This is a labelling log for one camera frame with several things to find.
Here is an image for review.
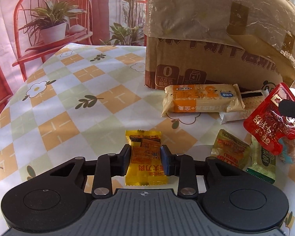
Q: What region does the red snack packet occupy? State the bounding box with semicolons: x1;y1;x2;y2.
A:
243;83;295;156

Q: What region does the yellow candy packet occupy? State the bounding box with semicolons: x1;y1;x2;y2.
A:
125;130;168;186

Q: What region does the orange biscuit pack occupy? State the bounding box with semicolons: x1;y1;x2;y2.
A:
279;137;295;164

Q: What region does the orange cracker snack pack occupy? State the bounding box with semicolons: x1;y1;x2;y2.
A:
162;84;245;117

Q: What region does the white wafer snack pack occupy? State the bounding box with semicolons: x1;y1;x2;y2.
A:
219;90;269;124

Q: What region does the yellow green snack packet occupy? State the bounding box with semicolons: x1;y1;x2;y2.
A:
211;129;251;169

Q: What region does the checkered floral tablecloth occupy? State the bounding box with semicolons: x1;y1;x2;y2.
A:
0;42;295;236

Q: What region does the cardboard box with plastic wrap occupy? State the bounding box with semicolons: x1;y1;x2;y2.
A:
144;0;295;90

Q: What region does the printed backdrop curtain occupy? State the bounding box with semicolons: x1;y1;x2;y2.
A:
0;0;147;114

